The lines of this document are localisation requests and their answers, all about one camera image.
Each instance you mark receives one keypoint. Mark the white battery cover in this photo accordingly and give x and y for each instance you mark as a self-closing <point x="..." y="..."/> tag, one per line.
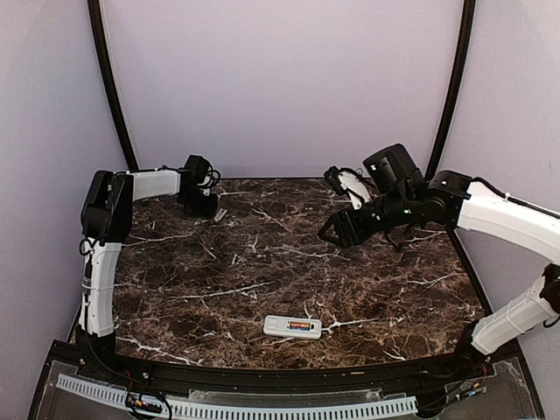
<point x="220" y="215"/>

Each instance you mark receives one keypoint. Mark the orange battery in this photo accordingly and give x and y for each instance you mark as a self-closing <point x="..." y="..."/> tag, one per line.
<point x="299" y="325"/>

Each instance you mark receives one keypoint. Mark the black corner post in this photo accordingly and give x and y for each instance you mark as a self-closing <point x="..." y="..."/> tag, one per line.
<point x="109" y="83"/>
<point x="455" y="81"/>

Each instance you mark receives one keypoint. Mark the black right corner post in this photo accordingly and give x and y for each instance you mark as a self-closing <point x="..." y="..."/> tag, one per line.
<point x="455" y="81"/>

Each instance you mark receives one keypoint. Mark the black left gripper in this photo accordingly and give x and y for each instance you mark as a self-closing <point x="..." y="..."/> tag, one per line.
<point x="207" y="213"/>

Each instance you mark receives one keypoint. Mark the black front table rail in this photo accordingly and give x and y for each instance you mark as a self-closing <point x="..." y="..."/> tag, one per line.
<point x="424" y="375"/>

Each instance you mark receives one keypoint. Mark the black left corner post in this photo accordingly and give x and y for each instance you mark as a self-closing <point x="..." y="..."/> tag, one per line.
<point x="109" y="83"/>

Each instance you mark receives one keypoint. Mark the white remote control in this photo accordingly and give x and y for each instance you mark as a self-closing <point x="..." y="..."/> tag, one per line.
<point x="287" y="327"/>

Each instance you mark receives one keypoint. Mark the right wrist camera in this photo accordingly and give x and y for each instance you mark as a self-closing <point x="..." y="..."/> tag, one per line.
<point x="332" y="178"/>

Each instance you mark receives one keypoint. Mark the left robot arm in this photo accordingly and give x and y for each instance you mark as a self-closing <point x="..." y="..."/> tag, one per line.
<point x="106" y="220"/>

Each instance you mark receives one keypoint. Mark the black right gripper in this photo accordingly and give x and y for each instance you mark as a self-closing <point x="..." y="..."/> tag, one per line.
<point x="346" y="224"/>

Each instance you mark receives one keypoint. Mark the white slotted cable duct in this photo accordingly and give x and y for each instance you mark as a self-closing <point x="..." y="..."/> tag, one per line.
<point x="367" y="404"/>

